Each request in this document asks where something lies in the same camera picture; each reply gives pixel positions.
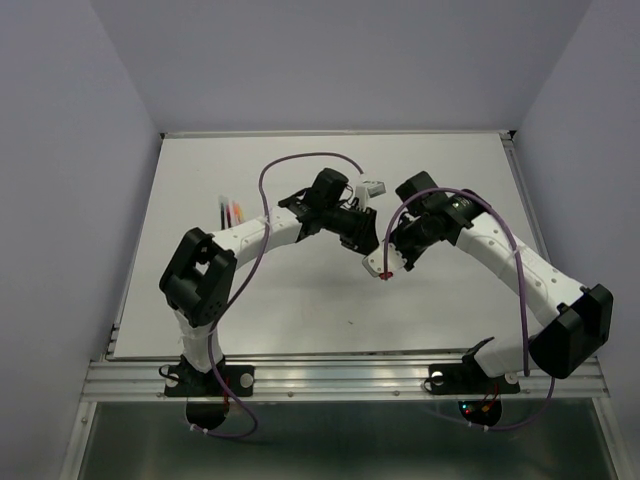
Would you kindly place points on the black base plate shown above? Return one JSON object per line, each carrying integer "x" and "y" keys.
{"x": 465, "y": 379}
{"x": 210, "y": 380}

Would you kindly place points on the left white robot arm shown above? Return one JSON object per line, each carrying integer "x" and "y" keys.
{"x": 197, "y": 283}

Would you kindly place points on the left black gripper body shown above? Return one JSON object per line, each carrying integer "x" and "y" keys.
{"x": 350, "y": 222}

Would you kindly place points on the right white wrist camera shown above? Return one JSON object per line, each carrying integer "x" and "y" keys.
{"x": 384, "y": 262}

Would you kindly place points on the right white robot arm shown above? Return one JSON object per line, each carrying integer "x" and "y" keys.
{"x": 562, "y": 321}

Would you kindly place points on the aluminium mounting rail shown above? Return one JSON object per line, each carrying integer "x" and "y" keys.
{"x": 282, "y": 379}

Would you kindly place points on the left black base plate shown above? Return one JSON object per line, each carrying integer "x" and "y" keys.
{"x": 210, "y": 380}

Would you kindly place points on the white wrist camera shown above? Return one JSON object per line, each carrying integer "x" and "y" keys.
{"x": 365, "y": 190}
{"x": 384, "y": 262}

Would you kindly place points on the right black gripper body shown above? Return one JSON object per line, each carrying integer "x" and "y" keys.
{"x": 411, "y": 239}

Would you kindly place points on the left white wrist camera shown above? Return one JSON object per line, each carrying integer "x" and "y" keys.
{"x": 365, "y": 190}

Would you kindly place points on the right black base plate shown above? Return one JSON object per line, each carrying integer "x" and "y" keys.
{"x": 465, "y": 379}

